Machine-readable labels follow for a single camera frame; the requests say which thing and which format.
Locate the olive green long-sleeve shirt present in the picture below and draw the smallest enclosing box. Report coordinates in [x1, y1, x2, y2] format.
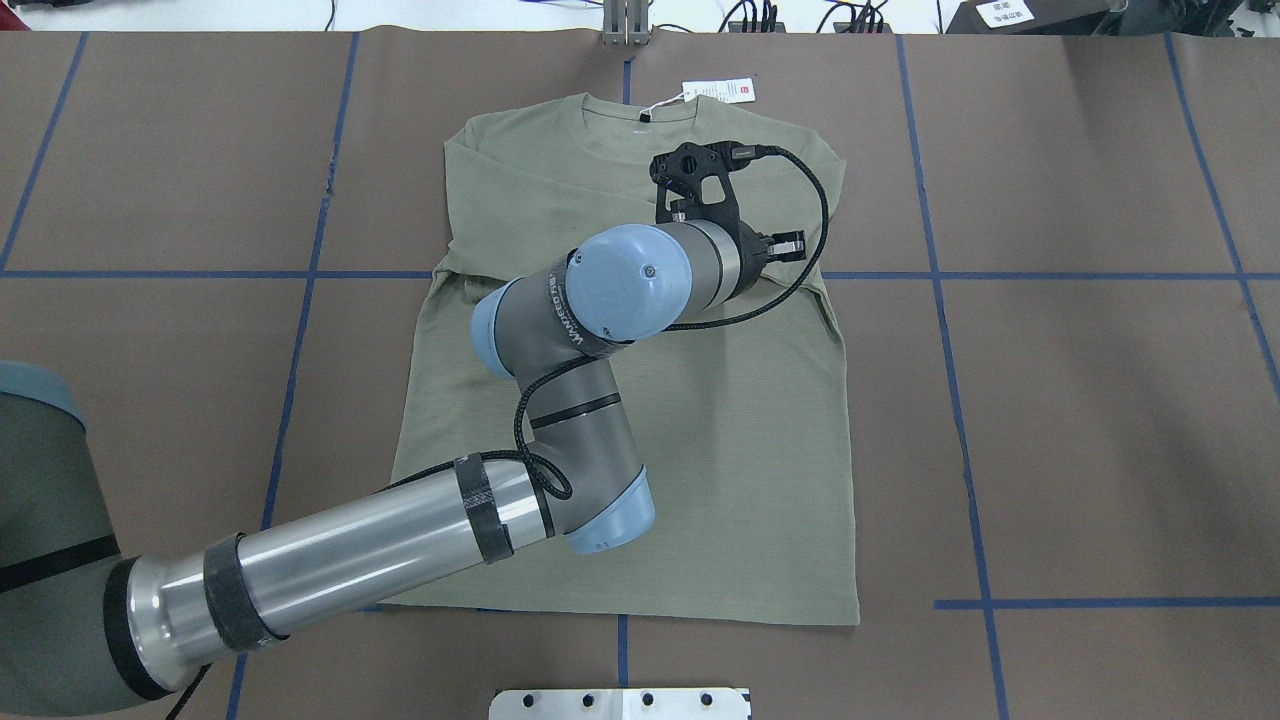
[392, 94, 860, 626]

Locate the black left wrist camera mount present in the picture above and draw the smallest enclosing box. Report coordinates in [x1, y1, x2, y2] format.
[649, 141, 758, 233]

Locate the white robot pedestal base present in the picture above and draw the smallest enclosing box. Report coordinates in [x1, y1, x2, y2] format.
[486, 687, 753, 719]

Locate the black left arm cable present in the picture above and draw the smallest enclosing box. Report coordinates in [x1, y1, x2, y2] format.
[380, 145, 831, 502]

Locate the aluminium frame post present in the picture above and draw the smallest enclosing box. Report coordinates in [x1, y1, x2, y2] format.
[600, 0, 652, 46]

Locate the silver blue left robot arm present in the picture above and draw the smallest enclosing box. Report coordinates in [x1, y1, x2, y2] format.
[3, 220, 826, 717]

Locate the white paper garment tag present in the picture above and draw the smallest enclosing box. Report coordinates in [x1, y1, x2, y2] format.
[643, 77, 756, 113]

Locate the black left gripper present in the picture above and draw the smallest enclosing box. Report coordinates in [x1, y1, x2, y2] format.
[739, 225, 808, 296]

